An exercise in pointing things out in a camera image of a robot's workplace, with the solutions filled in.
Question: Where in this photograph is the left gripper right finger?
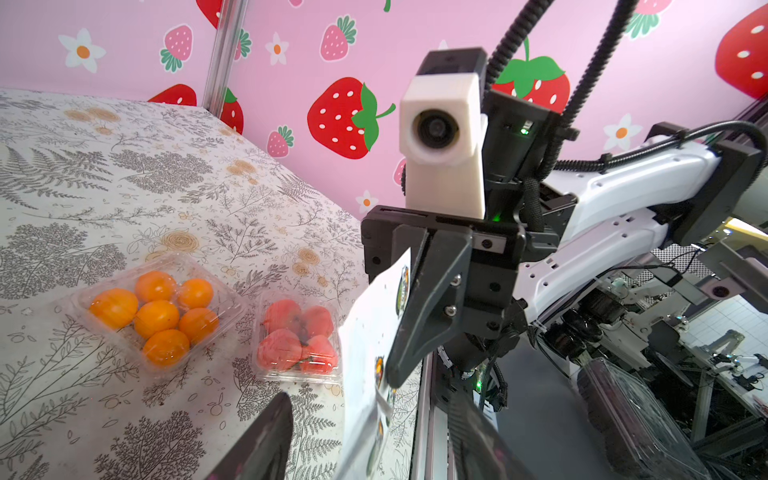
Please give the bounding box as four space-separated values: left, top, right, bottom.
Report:
448 394 534 480

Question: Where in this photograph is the clear orange kumquat box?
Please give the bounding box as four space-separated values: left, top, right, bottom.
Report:
61 253 247 375

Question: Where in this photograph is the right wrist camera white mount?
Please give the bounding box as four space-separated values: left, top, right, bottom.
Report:
399 47 488 219

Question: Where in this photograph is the white sticker sheet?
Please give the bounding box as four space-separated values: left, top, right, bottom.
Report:
335 250 411 479

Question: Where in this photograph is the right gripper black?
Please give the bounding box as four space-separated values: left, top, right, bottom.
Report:
361 207 527 389

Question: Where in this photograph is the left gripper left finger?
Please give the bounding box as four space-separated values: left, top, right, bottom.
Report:
207 392 294 480

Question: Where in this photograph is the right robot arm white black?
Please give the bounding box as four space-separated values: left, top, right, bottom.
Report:
361 1 767 388

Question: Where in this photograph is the clear small peach box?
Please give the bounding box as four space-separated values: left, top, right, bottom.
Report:
251 290 342 385

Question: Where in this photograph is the clear grape box below table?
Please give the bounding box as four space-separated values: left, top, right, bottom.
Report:
575 358 711 479

